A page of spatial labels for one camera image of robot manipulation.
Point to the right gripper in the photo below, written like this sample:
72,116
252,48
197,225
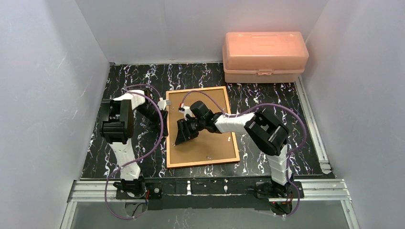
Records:
187,129

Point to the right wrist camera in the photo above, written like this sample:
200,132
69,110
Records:
186,111

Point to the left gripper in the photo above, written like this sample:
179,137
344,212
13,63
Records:
156,123

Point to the brown backing board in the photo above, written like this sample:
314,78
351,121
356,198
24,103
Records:
207,148

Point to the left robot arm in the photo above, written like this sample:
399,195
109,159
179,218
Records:
117,128

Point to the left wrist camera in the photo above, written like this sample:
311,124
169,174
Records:
163,103

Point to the pink plastic storage box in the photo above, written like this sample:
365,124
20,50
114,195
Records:
264,57

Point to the aluminium rail base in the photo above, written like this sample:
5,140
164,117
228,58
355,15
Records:
156,189

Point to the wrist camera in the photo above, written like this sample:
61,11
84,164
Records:
186,111
163,103

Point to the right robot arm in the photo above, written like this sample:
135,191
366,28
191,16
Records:
268,133

